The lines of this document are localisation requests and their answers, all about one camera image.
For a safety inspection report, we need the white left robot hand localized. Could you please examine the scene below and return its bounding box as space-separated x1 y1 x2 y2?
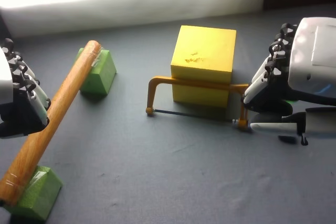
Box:
0 37 52 140

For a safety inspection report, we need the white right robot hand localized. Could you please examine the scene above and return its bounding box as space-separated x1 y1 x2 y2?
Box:
241 16 336 146

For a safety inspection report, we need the round wooden dowel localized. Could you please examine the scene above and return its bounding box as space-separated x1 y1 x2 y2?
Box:
0 40 102 207

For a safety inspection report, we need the yellow hacksaw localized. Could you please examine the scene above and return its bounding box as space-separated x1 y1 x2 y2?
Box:
145 76 250 133

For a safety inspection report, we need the green support block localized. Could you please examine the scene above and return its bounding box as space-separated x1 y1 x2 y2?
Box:
76 47 118 96
0 165 64 222

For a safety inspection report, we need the yellow block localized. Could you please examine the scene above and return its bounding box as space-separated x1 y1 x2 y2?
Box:
170 25 237 109

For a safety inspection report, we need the white backdrop sheet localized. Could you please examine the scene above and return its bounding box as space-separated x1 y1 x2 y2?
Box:
0 0 267 38

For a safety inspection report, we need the grey table cloth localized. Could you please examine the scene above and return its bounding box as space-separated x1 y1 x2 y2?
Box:
0 1 336 224

